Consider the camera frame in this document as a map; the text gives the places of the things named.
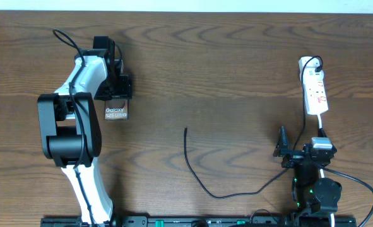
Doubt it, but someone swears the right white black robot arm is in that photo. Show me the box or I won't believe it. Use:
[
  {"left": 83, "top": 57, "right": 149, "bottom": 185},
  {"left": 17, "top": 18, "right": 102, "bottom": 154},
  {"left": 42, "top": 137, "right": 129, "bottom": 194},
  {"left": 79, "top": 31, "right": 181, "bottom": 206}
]
[{"left": 273, "top": 127, "right": 342, "bottom": 226}]

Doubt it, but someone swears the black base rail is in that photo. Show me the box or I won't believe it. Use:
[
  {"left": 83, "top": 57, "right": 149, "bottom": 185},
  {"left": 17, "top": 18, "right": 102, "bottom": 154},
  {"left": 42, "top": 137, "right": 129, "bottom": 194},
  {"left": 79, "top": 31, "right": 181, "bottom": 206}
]
[{"left": 40, "top": 215, "right": 357, "bottom": 227}]

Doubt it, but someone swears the white power strip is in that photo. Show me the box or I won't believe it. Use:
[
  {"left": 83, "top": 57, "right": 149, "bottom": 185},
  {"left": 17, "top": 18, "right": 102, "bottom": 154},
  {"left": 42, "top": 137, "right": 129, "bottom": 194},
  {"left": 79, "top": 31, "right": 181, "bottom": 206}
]
[{"left": 299, "top": 56, "right": 328, "bottom": 115}]

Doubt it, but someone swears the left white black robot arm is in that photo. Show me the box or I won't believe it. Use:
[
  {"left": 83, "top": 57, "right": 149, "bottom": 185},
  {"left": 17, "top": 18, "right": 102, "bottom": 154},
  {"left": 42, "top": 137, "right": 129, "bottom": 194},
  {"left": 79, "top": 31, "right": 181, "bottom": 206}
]
[{"left": 37, "top": 36, "right": 133, "bottom": 226}]

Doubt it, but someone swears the black charger cable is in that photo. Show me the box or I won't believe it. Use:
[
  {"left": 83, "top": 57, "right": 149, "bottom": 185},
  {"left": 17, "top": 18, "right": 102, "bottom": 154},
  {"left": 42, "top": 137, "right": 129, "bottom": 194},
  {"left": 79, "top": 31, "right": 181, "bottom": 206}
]
[{"left": 183, "top": 55, "right": 324, "bottom": 200}]

